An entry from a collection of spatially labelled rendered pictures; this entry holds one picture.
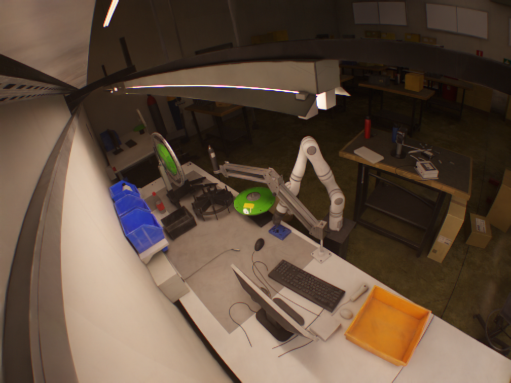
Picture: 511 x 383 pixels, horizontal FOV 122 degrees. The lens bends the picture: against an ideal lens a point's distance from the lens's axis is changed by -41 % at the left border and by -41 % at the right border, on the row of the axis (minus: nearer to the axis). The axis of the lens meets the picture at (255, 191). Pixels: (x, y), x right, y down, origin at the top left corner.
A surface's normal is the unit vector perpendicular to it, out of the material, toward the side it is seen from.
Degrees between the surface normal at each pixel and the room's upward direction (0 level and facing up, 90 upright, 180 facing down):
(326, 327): 0
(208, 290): 0
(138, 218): 88
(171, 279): 90
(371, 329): 0
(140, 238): 92
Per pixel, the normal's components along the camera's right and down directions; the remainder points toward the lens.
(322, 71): 0.63, 0.37
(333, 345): -0.18, -0.79
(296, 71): -0.76, 0.50
